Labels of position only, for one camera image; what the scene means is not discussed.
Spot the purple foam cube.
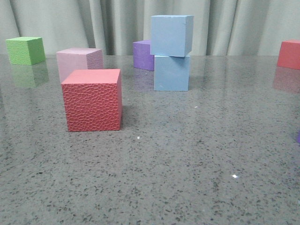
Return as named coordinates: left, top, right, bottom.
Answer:
left=133, top=40, right=154, bottom=71

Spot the pink foam cube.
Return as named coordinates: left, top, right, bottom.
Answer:
left=56, top=48, right=104, bottom=82

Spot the purple cube at right edge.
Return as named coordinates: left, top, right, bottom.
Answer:
left=296, top=131, right=300, bottom=143

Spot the green foam cube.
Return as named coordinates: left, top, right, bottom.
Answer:
left=6, top=37, right=45, bottom=65

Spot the red foam cube far right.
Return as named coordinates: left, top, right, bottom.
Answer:
left=277, top=39, right=300, bottom=70

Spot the grey-green curtain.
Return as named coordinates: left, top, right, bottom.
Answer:
left=0, top=0, right=300, bottom=56

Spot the red textured foam cube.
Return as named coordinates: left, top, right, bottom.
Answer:
left=61, top=69, right=122, bottom=132

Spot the light blue foam cube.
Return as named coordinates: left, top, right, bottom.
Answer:
left=154, top=55, right=191, bottom=91
left=150, top=15, right=194, bottom=57

